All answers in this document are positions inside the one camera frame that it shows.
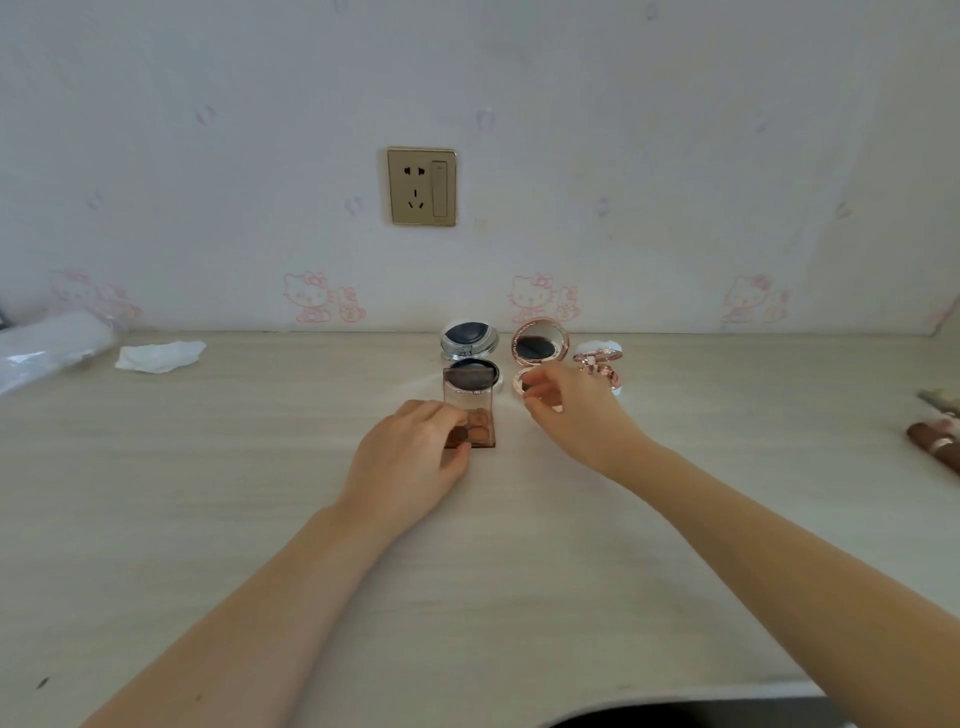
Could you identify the person's right hand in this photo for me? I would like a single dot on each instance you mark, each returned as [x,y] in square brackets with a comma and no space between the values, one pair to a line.
[589,420]

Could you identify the person's left hand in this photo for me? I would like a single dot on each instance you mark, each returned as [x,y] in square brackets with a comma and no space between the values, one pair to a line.
[394,469]

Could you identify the person's left thumb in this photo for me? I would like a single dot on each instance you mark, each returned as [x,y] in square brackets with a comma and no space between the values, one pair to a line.
[459,465]

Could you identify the person's right thumb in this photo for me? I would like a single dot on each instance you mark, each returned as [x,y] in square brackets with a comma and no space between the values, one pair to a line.
[541,409]

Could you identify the brown eyeshadow palette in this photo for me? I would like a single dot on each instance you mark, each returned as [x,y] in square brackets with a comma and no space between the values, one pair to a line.
[481,427]

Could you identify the rose gold mirror compact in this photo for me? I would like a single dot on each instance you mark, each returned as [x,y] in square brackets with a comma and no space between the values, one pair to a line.
[540,341]

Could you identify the person's left forearm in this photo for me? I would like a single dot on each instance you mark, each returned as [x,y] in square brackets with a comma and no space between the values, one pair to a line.
[240,622]

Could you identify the person's right forearm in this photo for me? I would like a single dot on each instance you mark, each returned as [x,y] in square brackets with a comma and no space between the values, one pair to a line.
[787,577]

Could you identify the white compact with gold ornament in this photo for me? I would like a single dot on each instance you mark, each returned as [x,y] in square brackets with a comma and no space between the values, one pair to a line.
[600,358]

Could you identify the silver mirror compact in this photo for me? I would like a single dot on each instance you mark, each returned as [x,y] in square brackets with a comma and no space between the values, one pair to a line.
[469,334]

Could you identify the crumpled white tissue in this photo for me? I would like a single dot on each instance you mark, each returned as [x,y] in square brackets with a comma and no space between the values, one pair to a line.
[159,355]

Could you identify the black clothing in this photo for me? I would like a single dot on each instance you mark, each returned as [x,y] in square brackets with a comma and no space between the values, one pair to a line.
[697,715]

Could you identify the brown makeup brush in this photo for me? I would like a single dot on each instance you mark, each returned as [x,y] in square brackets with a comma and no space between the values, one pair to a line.
[936,444]

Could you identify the pale makeup brush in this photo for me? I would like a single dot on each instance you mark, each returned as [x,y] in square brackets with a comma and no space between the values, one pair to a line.
[941,399]

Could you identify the clear plastic bag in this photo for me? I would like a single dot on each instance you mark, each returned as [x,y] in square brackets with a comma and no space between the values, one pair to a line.
[49,345]

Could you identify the gold wall socket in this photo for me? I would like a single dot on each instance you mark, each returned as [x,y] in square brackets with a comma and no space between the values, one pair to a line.
[421,187]

